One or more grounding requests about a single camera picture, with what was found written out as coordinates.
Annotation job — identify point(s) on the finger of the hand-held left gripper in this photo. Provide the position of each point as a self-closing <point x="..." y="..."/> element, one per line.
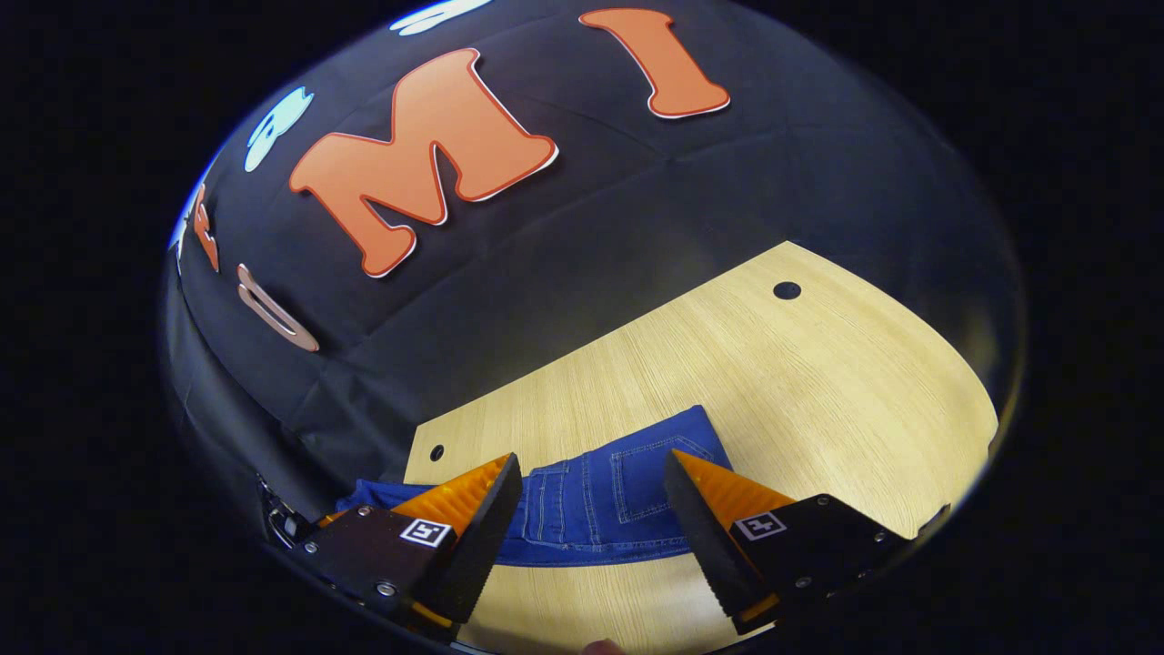
<point x="332" y="519"/>

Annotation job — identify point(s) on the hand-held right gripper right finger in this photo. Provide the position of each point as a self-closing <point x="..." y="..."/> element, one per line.
<point x="709" y="546"/>

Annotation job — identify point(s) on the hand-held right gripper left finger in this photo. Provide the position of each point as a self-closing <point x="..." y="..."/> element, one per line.
<point x="482" y="546"/>

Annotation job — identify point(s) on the blue jeans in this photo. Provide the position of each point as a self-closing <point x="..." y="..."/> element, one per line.
<point x="582" y="509"/>

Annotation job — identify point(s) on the black backdrop cloth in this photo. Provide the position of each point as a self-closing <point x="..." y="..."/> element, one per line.
<point x="637" y="182"/>

